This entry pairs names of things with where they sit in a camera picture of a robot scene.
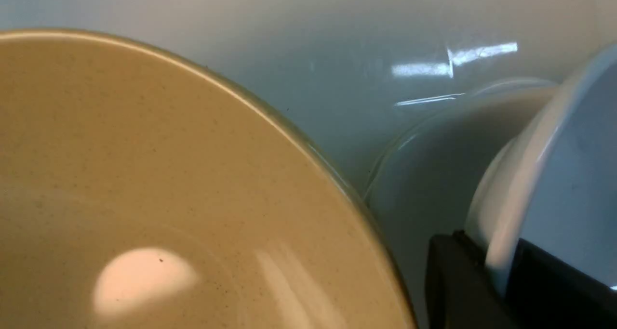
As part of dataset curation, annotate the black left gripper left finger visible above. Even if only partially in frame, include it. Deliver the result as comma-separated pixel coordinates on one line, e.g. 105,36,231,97
425,231,516,329

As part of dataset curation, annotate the large white plastic bin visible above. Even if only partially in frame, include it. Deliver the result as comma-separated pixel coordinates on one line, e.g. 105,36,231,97
0,0,617,329

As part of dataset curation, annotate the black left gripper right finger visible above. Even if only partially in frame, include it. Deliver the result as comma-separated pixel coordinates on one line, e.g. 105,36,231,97
505,239,617,329

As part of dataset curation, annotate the small white square dish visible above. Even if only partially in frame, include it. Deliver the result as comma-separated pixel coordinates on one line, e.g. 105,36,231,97
465,43,617,295

